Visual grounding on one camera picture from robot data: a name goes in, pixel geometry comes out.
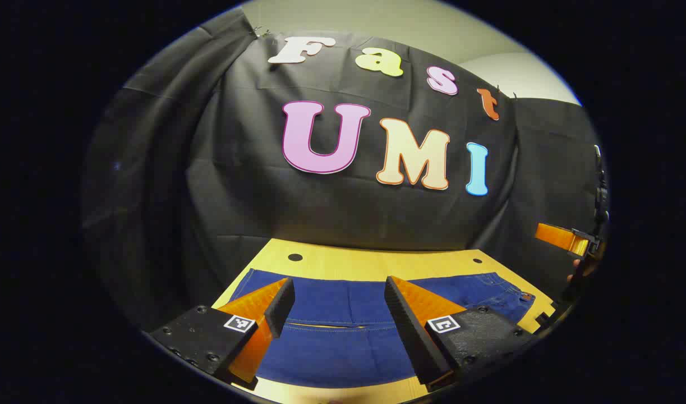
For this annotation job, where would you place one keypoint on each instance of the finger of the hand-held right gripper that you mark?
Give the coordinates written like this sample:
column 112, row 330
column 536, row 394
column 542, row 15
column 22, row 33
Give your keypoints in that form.
column 556, row 234

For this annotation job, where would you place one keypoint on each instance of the black backdrop cloth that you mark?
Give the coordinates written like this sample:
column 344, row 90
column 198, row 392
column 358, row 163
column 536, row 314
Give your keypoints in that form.
column 320, row 213

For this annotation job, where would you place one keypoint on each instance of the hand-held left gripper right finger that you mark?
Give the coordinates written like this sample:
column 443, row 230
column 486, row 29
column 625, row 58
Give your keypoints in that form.
column 407, row 331

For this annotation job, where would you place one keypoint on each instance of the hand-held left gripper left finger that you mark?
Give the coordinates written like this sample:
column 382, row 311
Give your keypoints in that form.
column 281, row 306

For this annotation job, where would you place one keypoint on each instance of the blue jeans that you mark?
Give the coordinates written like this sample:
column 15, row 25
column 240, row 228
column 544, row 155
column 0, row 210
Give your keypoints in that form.
column 337, row 348

